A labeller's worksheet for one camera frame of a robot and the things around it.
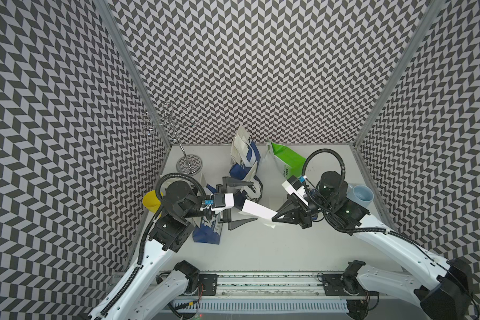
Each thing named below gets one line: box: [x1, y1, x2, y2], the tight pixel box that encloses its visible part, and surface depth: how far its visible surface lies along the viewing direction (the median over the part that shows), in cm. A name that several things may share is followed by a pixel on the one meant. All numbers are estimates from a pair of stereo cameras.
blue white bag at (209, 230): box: [192, 214, 224, 245], surface depth 77 cm
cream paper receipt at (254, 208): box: [238, 198, 278, 220], surface depth 58 cm
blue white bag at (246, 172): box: [229, 162, 264, 211], surface depth 86 cm
